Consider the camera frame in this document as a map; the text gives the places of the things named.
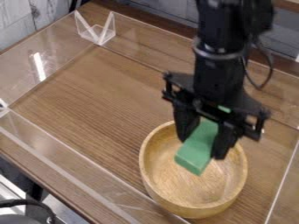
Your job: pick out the clear acrylic corner bracket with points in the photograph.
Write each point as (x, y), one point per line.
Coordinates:
(95, 33)

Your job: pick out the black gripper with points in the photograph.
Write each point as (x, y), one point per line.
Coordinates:
(213, 92)

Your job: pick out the brown wooden bowl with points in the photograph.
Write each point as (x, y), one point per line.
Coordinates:
(193, 196)

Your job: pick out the clear acrylic tray walls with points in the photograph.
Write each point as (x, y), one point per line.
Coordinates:
(82, 105)

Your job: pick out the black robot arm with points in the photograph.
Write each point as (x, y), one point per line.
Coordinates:
(230, 26)

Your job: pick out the green rectangular block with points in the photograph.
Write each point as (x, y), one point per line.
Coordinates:
(194, 154)

